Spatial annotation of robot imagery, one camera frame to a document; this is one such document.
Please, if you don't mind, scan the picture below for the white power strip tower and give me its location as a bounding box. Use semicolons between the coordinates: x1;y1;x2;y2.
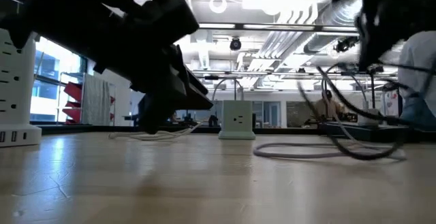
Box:
0;29;43;148

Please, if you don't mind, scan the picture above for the person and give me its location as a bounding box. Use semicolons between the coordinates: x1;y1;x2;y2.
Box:
315;89;345;121
397;29;436;131

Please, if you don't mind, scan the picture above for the white round ceiling fixture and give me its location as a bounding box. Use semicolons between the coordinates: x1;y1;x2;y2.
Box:
208;0;228;14

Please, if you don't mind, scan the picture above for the long black power strip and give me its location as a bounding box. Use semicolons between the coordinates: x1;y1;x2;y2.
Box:
318;121;409;142

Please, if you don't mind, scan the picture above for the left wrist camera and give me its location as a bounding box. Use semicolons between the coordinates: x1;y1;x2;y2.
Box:
134;0;200;48

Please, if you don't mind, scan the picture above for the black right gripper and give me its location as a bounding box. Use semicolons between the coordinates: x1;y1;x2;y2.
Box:
332;0;433;72

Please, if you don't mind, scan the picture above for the black background camera stand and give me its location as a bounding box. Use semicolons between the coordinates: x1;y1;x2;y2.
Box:
367;65;386;112

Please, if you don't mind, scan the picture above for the red shelf unit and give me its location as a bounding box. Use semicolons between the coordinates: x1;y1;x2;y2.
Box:
60;72;116;125

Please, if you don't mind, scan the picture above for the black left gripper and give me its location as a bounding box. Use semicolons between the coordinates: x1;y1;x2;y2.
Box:
20;9;214;111

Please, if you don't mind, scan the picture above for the black overhead camera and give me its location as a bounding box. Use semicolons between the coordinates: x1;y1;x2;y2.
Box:
229;36;243;52

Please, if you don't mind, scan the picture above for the mint green power cube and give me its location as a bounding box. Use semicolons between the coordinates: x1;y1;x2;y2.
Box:
217;100;256;140

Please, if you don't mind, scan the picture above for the long white USB cable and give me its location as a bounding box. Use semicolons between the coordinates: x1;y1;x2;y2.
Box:
253;77;407;161

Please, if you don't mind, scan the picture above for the grey hanging cloth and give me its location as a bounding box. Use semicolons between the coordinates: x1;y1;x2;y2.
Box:
81;73;112;126

